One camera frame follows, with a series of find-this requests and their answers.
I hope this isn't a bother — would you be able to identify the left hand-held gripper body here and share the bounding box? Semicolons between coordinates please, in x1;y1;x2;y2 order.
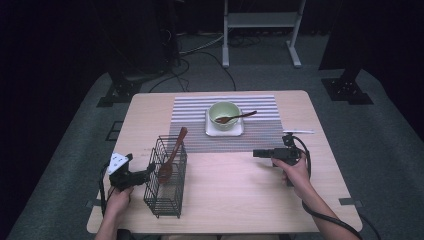
105;151;148;192

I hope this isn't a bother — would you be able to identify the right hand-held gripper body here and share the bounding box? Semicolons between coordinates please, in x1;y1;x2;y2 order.
271;129;315;168

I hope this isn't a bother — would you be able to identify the black wire basket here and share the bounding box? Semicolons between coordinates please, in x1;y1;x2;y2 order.
143;134;188;220

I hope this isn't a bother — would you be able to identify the brown wooden spoon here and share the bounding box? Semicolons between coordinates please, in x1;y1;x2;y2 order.
214;110;258;125
157;126;189;185

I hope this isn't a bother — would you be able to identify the green bowl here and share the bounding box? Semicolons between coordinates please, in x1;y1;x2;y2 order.
208;100;242;132

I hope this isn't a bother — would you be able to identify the person's left hand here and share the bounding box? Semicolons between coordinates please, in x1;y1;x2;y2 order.
105;184;135;214

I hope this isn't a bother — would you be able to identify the person's right hand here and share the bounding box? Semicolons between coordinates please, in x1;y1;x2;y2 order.
271;151;313;198

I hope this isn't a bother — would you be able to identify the striped placemat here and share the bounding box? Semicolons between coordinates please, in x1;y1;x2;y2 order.
168;95;290;154

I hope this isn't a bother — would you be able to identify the white square plate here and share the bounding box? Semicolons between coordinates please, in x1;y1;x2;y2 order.
204;109;245;138

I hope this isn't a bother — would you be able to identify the black stand base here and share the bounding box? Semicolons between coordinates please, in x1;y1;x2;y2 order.
321;68;375;106
96;78;144;108

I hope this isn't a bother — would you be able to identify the white metal stand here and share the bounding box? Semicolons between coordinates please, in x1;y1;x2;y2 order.
221;0;307;69

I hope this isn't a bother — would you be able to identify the right hand-held gripper cable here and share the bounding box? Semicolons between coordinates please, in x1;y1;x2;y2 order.
292;135;365;240

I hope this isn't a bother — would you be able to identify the hand-held gripper cable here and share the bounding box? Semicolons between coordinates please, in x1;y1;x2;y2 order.
292;135;365;240
97;162;113;217

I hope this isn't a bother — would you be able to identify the left hand-held gripper cable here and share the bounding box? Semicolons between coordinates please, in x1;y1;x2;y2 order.
97;162;113;217

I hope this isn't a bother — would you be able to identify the black floor frame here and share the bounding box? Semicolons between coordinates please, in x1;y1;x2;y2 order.
105;120;125;142

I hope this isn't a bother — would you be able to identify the black floor cable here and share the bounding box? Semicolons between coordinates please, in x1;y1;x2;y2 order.
357;212;383;240
147;57;192;94
196;50;238;92

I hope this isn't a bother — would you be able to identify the grey floor cable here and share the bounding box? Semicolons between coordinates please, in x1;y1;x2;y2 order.
179;31;225;56

